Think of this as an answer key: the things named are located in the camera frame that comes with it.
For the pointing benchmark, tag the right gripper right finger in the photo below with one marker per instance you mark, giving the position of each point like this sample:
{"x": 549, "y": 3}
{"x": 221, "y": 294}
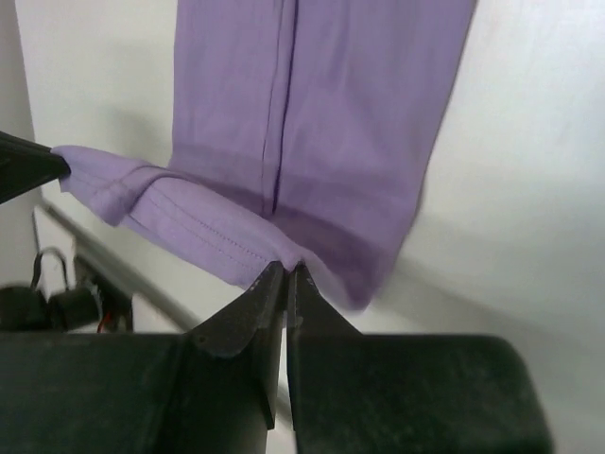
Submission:
{"x": 352, "y": 392}

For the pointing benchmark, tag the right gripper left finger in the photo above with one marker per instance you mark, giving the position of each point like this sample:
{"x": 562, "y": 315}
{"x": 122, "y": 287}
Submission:
{"x": 209, "y": 390}

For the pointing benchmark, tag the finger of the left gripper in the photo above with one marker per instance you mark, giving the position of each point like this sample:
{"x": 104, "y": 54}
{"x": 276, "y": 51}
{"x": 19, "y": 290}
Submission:
{"x": 27, "y": 165}

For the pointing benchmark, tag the lavender garment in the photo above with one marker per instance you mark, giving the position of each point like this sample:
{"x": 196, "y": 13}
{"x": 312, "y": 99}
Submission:
{"x": 302, "y": 131}

